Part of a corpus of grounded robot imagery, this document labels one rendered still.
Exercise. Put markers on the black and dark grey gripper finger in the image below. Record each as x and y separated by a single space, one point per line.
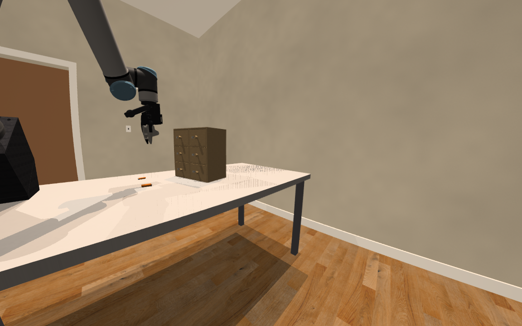
151 130
144 131

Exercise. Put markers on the wooden chest of drawers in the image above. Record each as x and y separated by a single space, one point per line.
215 152

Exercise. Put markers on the dark brown wooden drawer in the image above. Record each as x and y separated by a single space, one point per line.
198 171
198 155
181 137
182 153
197 137
182 169

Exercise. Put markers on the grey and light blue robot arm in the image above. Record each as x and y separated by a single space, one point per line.
122 80

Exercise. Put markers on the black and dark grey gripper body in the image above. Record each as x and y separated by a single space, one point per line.
153 113

